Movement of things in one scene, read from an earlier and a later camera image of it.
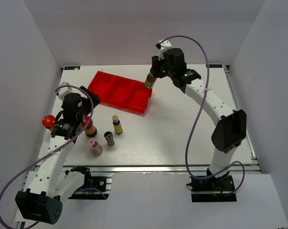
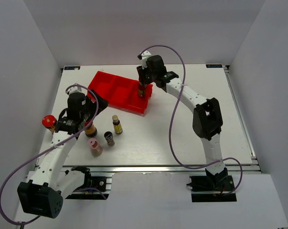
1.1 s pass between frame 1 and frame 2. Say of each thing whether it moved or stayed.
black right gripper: moved
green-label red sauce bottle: moved
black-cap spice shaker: stayed
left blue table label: stayed
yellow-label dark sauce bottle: stayed
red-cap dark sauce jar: stayed
